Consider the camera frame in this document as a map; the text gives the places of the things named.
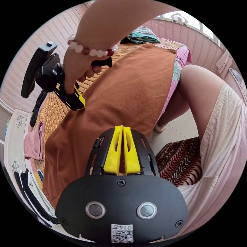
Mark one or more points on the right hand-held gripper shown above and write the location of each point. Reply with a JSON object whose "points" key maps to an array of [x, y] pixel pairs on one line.
{"points": [[49, 75]]}

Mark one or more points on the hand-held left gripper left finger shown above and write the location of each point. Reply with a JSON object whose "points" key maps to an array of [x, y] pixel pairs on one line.
{"points": [[112, 154]]}

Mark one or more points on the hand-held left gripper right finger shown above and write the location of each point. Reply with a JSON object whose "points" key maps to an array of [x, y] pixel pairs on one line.
{"points": [[132, 156]]}

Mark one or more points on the brown long pants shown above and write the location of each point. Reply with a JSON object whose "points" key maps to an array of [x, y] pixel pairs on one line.
{"points": [[125, 86]]}

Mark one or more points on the person's right forearm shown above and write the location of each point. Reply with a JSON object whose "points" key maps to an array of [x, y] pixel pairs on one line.
{"points": [[115, 21]]}

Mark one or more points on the person's right hand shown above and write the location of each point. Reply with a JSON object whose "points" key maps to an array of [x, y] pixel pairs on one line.
{"points": [[77, 63]]}

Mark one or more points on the black garment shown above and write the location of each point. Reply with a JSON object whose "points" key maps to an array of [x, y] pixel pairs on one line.
{"points": [[38, 104]]}

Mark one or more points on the red wavy striped rug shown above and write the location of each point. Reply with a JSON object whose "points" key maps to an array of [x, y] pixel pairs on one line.
{"points": [[179, 160]]}

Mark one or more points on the pink garment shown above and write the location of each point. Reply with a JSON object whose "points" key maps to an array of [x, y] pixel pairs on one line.
{"points": [[34, 142]]}

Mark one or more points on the white floral headboard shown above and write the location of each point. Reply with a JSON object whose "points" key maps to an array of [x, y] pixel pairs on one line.
{"points": [[16, 139]]}

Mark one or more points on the person's body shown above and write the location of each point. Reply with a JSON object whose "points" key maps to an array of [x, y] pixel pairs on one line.
{"points": [[218, 144]]}

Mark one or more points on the pile of clothes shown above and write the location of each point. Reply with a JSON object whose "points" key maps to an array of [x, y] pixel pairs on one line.
{"points": [[32, 193]]}

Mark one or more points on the green patterned cloth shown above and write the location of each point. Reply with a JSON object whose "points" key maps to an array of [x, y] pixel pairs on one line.
{"points": [[143, 36]]}

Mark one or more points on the window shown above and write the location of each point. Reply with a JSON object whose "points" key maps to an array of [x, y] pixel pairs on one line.
{"points": [[185, 19]]}

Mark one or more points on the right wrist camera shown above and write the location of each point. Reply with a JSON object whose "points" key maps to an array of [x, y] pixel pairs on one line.
{"points": [[31, 71]]}

